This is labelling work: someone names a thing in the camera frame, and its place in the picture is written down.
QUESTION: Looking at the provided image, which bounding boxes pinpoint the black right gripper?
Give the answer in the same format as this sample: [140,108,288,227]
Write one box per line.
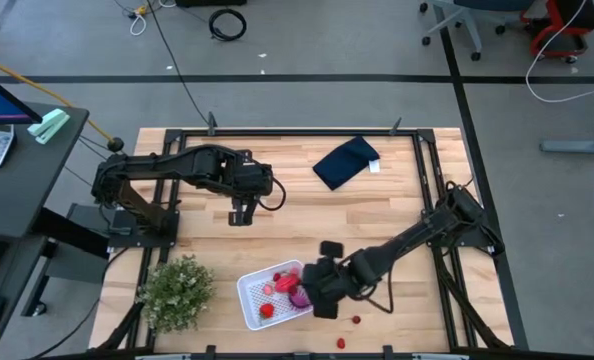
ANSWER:
[301,256,354,320]

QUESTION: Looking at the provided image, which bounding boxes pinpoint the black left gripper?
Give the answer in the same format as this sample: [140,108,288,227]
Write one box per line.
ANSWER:
[227,168,275,228]

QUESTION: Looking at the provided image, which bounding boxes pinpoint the dark red fruit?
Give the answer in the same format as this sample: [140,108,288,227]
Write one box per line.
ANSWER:
[288,291,312,310]

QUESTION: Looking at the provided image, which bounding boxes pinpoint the pink dragon fruit toy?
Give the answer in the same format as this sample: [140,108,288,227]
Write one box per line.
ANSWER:
[274,273,302,295]

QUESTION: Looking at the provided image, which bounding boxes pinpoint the white perforated plastic basket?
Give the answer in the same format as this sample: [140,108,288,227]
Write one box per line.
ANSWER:
[236,258,315,332]

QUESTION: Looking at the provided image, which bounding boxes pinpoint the bushy green artificial plant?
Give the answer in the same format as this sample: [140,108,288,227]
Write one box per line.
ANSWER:
[136,253,218,336]

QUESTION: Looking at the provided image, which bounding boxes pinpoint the navy blue folded cloth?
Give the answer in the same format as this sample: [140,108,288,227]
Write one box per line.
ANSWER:
[311,135,381,192]

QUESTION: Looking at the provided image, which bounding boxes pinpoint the mint green stapler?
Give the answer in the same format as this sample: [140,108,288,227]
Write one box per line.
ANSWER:
[26,108,72,146]

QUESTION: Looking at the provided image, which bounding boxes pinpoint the dark grey desk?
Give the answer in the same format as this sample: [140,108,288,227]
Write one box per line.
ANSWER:
[0,101,91,242]

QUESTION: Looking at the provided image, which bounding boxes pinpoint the yellow rod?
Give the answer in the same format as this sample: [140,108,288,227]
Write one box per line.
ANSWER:
[0,51,116,144]

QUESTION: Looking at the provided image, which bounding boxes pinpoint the grey table foot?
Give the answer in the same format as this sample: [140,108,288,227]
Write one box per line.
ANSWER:
[538,130,594,156]

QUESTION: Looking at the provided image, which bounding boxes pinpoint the office chair base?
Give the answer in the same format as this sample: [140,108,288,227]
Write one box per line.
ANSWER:
[418,0,534,63]

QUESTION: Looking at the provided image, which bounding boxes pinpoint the red wheeled cart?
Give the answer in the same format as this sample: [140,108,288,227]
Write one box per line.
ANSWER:
[520,0,594,65]

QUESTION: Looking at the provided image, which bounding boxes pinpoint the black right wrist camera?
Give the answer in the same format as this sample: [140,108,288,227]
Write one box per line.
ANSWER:
[319,240,345,260]

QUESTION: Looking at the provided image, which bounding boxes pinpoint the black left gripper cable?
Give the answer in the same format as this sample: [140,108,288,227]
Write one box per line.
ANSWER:
[256,176,288,212]

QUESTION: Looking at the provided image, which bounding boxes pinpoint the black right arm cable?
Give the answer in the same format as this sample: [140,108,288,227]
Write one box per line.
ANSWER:
[362,267,396,315]

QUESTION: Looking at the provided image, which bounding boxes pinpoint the black aluminium table frame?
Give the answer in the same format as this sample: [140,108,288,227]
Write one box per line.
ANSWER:
[96,116,516,360]

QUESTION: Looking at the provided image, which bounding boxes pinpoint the black floor cable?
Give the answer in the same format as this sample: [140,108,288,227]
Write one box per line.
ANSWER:
[145,0,212,127]

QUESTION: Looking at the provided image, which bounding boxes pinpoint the coiled black cable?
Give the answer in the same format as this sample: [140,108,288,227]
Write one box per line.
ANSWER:
[208,7,249,43]

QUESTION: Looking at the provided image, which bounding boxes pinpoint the white floor cable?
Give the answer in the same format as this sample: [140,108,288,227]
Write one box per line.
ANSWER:
[524,0,594,105]

